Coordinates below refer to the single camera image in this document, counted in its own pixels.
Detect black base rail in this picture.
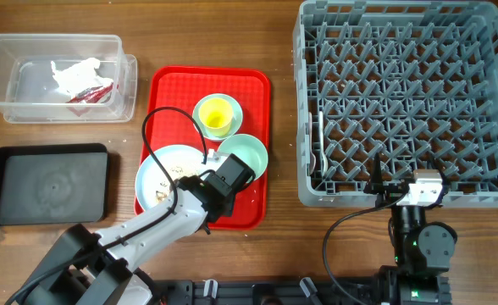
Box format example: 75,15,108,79
154,276,452,305

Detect red plastic tray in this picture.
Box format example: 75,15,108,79
134,66,271,214

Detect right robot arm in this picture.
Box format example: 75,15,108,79
364,154,457,305

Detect white spoon in rack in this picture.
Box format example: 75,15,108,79
318,111,329,180

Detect white napkin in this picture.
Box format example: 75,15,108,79
51,58,113,97

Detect rice and food scraps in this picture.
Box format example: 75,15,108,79
154,161,202,203

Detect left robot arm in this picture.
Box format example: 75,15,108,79
8,154,255,304

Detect clear plastic bin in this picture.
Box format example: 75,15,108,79
0,34,138,124

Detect grey dishwasher rack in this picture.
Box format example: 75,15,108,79
292,1,498,208

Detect yellow plastic cup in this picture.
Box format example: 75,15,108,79
198,97,234,137

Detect red foil wrapper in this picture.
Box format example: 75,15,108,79
69,84,113,103

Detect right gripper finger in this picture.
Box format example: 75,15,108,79
363,152,385,195
427,154,449,186

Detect black waste tray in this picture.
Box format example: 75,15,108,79
0,143,109,226

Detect light blue plate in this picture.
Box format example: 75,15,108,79
135,145,219,210

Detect green bowl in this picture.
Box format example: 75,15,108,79
218,134,268,180

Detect light blue bowl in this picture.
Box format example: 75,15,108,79
192,93,243,141

